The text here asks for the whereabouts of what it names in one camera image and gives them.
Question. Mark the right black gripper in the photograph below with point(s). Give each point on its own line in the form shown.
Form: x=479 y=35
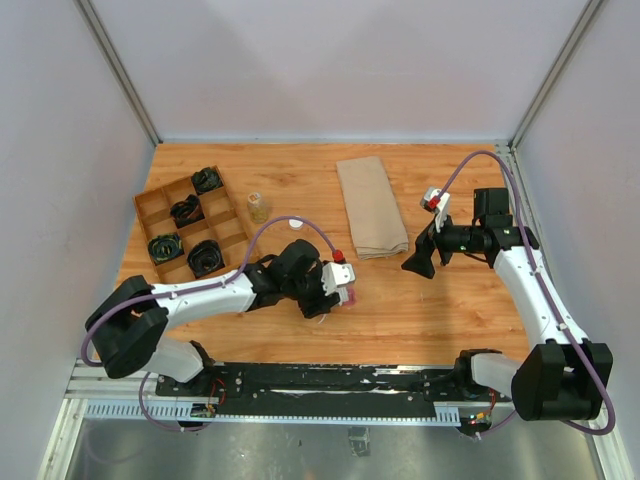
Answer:
x=420 y=260

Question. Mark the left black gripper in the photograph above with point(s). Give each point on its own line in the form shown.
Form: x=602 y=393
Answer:
x=322 y=303

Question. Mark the pink weekly pill organizer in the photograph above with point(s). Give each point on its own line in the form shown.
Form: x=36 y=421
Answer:
x=350 y=297

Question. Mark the white bottle cap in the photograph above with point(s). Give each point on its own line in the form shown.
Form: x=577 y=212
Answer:
x=295 y=223

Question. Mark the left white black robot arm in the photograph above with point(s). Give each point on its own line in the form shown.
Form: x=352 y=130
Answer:
x=129 y=329

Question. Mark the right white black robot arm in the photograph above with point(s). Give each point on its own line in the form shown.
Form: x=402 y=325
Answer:
x=565 y=374

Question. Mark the clear bottle yellow capsules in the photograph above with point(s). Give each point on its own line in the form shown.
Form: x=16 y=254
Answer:
x=258 y=208

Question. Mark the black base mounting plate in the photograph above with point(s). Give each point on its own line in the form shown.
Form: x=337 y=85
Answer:
x=325 y=384

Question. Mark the wooden compartment tray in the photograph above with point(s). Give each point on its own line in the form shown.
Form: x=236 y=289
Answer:
x=191 y=228

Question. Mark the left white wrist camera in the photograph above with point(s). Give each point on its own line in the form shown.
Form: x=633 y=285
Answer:
x=337 y=275

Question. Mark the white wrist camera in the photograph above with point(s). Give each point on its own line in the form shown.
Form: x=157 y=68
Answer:
x=436 y=202
x=337 y=275

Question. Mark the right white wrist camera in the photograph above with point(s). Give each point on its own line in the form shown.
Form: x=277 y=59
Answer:
x=436 y=202

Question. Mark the right aluminium frame post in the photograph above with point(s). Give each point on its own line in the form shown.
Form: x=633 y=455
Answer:
x=577 y=34

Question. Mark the aluminium frame post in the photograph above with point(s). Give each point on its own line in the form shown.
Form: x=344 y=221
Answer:
x=577 y=34
x=107 y=48

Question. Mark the grey slotted cable duct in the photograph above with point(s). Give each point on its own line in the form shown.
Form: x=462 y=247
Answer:
x=260 y=410

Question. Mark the left aluminium frame post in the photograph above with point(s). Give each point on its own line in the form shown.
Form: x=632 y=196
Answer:
x=107 y=48

